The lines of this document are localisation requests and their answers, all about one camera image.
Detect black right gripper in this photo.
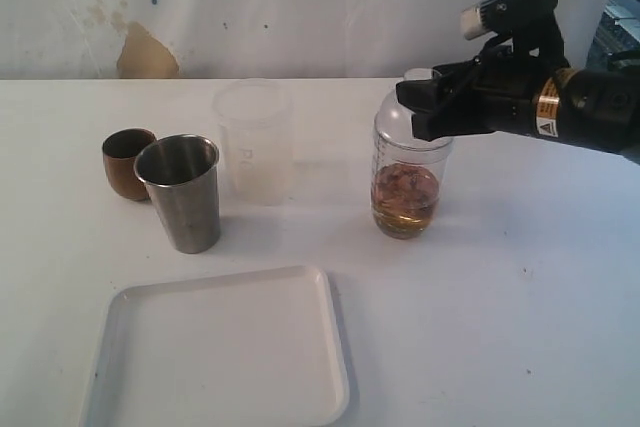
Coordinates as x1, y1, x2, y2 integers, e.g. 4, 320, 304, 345
395, 21, 570, 140

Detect clear dome shaker lid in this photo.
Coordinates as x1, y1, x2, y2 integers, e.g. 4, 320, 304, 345
374, 89, 445, 150

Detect clear plastic shaker cup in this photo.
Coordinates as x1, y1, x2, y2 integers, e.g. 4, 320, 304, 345
370, 126, 454, 239

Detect brown chunks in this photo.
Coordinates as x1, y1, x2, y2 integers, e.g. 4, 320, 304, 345
371, 163, 440, 219

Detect stainless steel tumbler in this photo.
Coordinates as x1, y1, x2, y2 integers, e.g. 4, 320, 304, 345
134, 134, 221, 254

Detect brown wooden cup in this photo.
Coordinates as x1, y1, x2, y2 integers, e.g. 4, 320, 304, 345
102, 128, 156, 202

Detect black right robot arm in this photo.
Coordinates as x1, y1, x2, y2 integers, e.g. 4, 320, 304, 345
395, 18, 639, 163

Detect translucent white plastic container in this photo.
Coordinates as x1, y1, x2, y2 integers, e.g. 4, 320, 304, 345
213, 78, 293, 205

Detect white square plastic tray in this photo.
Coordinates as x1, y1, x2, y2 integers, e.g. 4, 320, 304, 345
81, 266, 350, 426

